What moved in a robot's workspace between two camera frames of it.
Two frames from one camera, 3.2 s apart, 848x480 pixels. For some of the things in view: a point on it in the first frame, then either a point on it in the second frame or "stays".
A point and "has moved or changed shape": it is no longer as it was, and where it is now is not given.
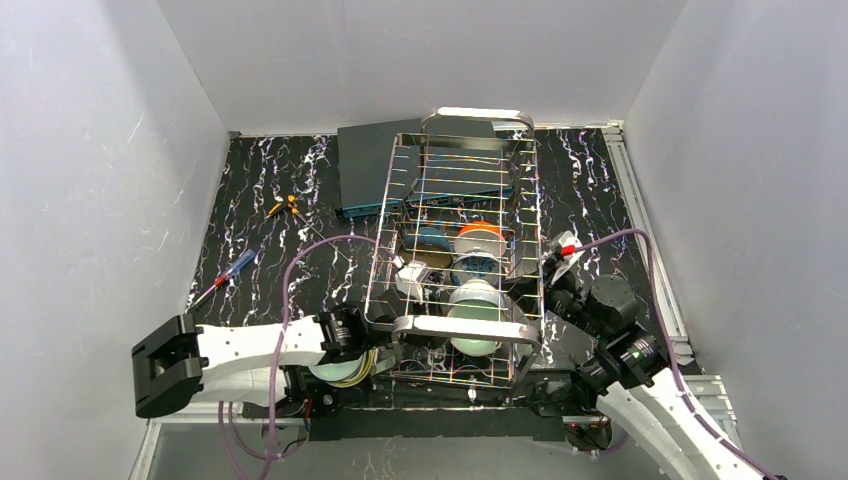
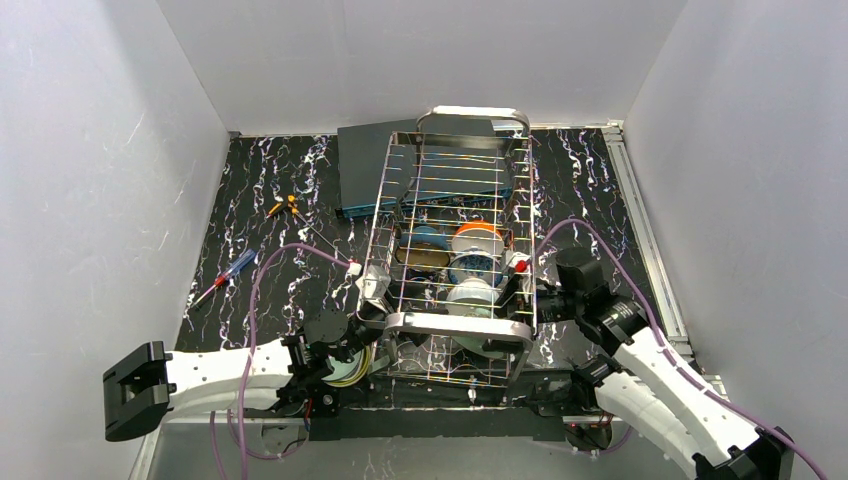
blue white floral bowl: (477, 264) stays
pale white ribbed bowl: (477, 289) has moved or changed shape
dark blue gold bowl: (429, 245) stays
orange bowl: (480, 235) stays
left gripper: (385, 307) to (370, 315)
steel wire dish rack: (457, 285) stays
